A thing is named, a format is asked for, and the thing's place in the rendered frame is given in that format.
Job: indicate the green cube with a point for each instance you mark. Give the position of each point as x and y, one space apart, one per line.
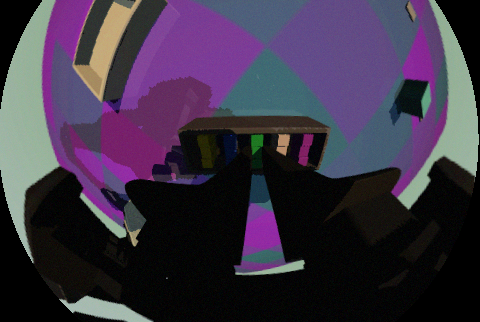
414 97

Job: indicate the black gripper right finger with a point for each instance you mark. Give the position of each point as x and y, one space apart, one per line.
305 202

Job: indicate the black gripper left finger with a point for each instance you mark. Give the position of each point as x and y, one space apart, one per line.
220 204

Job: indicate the green fuse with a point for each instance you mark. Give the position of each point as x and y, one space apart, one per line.
257 147

